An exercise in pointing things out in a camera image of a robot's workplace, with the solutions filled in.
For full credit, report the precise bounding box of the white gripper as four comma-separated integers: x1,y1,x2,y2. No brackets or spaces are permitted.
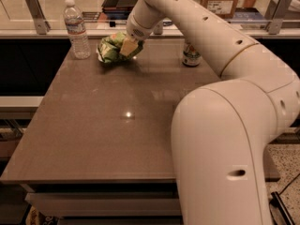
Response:
120,9,153,56

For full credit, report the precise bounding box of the green jalapeno chip bag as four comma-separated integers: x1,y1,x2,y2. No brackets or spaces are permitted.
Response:
97,32,143,64

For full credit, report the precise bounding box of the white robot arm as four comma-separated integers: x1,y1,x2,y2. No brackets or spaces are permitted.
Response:
127,0,299,225

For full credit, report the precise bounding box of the clear plastic water bottle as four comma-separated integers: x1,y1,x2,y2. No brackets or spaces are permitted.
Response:
63,0,91,59

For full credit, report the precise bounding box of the dark tray stack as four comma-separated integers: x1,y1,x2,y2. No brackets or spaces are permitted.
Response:
101,0,138,20

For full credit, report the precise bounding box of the green 7up soda can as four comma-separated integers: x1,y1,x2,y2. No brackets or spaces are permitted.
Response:
182,40,201,67

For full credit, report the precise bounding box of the middle metal rail bracket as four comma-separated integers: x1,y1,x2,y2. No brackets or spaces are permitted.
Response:
153,21,163,35

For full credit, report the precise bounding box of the left metal rail bracket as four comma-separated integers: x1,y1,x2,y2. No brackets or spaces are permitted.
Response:
25,0,51,35

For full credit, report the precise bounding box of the black floor cable device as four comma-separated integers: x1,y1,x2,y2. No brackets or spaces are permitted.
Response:
267,172,300,225

